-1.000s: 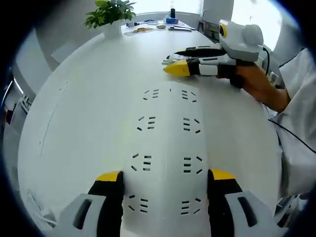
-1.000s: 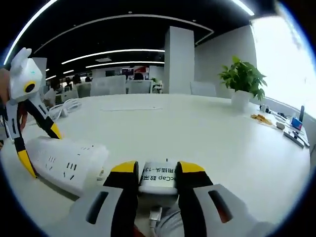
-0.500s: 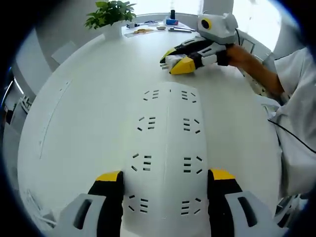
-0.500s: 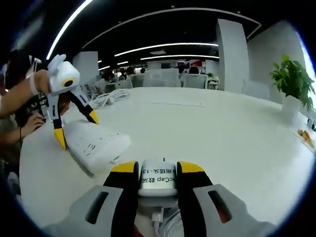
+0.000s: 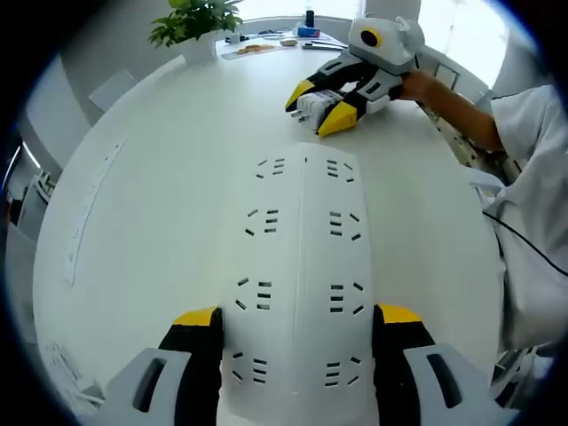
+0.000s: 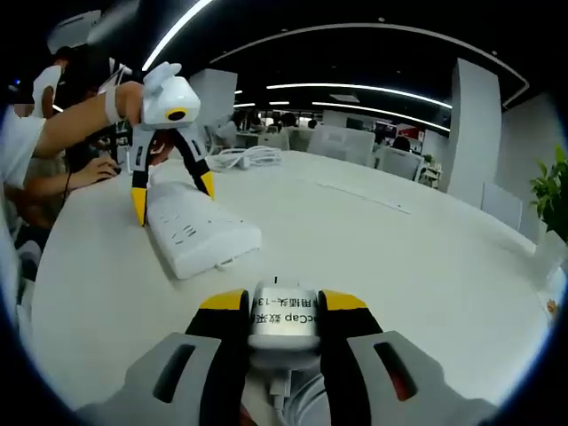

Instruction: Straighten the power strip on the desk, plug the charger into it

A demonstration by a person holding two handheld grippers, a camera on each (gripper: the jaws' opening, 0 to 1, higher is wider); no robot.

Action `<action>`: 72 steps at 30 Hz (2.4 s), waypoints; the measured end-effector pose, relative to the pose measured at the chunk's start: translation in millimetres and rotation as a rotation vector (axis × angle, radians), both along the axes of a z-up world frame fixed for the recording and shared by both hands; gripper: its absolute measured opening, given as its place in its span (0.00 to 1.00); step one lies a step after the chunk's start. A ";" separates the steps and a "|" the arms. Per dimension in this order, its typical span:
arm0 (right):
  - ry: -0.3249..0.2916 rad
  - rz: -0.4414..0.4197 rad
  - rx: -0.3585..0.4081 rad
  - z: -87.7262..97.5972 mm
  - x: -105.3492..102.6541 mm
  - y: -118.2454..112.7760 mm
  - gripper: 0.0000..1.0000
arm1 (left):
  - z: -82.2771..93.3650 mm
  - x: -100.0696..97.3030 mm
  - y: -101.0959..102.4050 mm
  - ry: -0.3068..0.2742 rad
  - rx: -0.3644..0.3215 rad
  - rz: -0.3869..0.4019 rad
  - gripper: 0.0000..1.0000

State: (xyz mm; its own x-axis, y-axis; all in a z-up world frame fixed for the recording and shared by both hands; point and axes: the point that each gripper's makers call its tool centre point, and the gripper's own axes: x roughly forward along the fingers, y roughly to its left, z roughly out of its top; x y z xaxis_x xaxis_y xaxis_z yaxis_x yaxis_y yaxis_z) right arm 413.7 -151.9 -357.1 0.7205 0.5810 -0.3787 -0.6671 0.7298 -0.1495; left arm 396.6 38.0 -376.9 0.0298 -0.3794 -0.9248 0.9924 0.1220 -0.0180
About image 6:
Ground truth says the bundled white cable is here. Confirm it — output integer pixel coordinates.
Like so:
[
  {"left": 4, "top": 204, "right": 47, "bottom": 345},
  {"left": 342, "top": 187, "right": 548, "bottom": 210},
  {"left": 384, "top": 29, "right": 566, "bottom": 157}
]
[{"left": 207, "top": 145, "right": 284, "bottom": 172}]

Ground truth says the long ceiling light strip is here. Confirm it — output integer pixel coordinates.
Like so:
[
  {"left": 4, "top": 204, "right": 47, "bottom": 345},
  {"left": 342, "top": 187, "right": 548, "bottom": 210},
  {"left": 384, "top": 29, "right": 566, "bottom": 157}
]
[{"left": 141, "top": 0, "right": 215, "bottom": 73}]

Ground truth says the white wristband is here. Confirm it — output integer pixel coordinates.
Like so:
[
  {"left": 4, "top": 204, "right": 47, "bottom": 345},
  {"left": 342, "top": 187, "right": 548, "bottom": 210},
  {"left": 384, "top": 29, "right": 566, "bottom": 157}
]
[{"left": 103, "top": 85, "right": 126, "bottom": 124}]

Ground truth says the white office chair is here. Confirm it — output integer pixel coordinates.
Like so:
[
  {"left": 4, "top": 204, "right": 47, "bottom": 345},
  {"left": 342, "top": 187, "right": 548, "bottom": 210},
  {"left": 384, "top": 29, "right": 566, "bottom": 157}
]
[{"left": 377, "top": 145, "right": 426, "bottom": 182}]

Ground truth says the white power strip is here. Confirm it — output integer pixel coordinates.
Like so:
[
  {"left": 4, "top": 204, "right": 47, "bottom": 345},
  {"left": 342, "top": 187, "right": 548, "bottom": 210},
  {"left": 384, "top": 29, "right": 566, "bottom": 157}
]
[{"left": 146, "top": 183, "right": 264, "bottom": 281}]

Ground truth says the white plant pot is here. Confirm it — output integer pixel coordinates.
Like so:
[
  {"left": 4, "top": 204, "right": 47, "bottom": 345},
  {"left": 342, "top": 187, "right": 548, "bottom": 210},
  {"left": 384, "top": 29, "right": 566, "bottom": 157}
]
[{"left": 532, "top": 230, "right": 568, "bottom": 294}]

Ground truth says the green potted plant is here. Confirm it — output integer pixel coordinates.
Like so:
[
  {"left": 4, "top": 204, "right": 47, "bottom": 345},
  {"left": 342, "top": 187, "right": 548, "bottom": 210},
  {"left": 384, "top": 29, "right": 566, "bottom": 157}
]
[{"left": 529, "top": 145, "right": 568, "bottom": 246}]

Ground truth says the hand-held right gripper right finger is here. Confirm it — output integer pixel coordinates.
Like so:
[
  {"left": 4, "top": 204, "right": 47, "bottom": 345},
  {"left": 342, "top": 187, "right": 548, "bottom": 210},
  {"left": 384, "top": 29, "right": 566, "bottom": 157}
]
[{"left": 312, "top": 288, "right": 501, "bottom": 426}]

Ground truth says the person's left hand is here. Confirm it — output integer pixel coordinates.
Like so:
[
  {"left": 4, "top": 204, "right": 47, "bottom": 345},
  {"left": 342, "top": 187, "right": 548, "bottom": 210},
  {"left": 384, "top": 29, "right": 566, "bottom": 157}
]
[{"left": 117, "top": 81, "right": 146, "bottom": 124}]

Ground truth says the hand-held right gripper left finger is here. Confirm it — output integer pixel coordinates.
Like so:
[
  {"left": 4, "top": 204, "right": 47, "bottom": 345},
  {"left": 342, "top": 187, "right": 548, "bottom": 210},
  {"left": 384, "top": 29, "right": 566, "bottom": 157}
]
[{"left": 77, "top": 288, "right": 252, "bottom": 426}]

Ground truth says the curved ceiling light strip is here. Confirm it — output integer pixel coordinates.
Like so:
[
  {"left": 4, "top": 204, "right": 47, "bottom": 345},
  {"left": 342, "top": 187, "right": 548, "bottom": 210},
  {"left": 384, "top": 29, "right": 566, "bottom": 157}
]
[{"left": 265, "top": 82, "right": 453, "bottom": 110}]

